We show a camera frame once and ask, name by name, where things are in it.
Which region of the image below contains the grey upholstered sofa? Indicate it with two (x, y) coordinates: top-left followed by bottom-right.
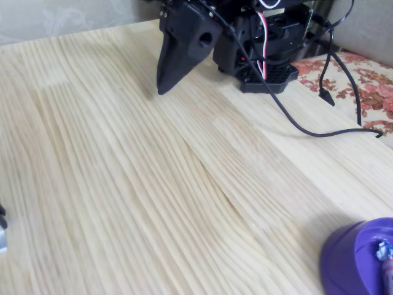
(325, 0), (393, 67)

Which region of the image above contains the black webcam cable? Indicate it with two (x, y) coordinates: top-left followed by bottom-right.
(199, 0), (384, 139)

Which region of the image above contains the patterned curtain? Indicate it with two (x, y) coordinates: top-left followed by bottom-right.
(0, 0), (163, 46)

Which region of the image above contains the floral cloth with lace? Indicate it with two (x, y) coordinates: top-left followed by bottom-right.
(290, 51), (393, 136)

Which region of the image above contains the candy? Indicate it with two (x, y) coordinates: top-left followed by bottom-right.
(373, 238), (393, 295)

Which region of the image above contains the purple bowl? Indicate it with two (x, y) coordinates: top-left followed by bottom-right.
(319, 217), (393, 295)

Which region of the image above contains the red white servo wire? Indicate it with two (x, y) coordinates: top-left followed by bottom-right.
(256, 0), (282, 81)

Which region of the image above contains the black cable with plug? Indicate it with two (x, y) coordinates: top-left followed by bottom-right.
(317, 26), (336, 107)

